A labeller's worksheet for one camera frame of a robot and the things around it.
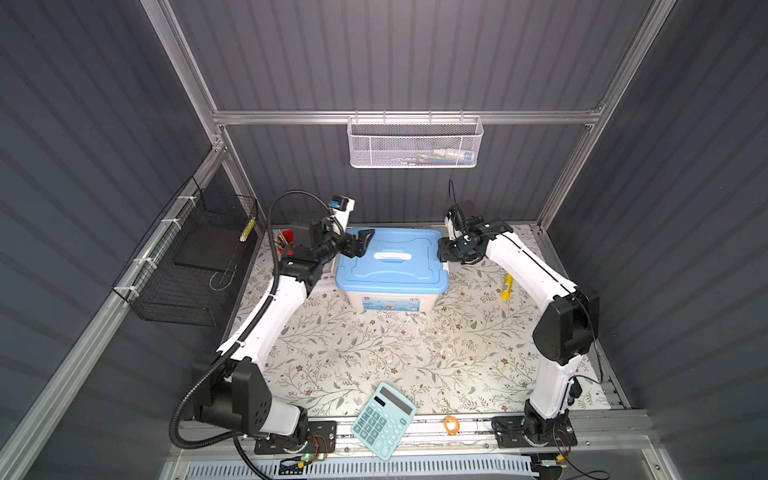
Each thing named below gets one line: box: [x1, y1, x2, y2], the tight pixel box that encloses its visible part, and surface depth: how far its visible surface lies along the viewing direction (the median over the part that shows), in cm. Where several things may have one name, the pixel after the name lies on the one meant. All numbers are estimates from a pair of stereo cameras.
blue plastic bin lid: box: [335, 228, 449, 294], surface depth 87 cm
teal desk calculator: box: [351, 382, 417, 461], surface depth 76 cm
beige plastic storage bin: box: [346, 290, 443, 313], surface depth 91 cm
